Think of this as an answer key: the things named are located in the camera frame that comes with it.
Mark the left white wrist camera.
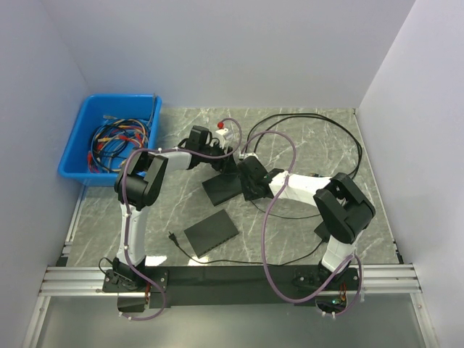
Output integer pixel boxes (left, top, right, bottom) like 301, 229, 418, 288
214, 122, 233, 149

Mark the black power adapter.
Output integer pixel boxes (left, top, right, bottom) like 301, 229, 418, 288
314, 222, 331, 243

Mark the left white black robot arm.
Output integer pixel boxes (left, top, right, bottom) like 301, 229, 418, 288
105, 123, 241, 291

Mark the bundle of coloured cables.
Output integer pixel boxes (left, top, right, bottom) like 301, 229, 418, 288
86, 114, 153, 175

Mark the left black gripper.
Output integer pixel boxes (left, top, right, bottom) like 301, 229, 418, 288
200, 140, 241, 175

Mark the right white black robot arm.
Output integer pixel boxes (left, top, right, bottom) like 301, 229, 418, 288
237, 155, 376, 289

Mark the aluminium rail frame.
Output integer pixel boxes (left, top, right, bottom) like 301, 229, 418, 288
21, 104, 442, 348

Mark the black network switch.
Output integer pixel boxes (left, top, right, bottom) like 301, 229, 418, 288
202, 174, 242, 207
184, 210, 239, 257

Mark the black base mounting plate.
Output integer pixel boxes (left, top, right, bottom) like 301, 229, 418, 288
102, 265, 362, 312

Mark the blue plastic bin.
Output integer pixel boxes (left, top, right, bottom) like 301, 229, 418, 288
58, 94, 162, 186

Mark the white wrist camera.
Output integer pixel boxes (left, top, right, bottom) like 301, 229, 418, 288
214, 122, 233, 149
239, 152, 258, 161

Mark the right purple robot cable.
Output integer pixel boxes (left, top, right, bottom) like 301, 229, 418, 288
241, 130, 363, 320

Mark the long black ethernet cable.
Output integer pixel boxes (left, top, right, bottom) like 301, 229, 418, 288
246, 112, 363, 179

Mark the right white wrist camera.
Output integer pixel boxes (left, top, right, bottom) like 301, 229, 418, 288
239, 152, 258, 161

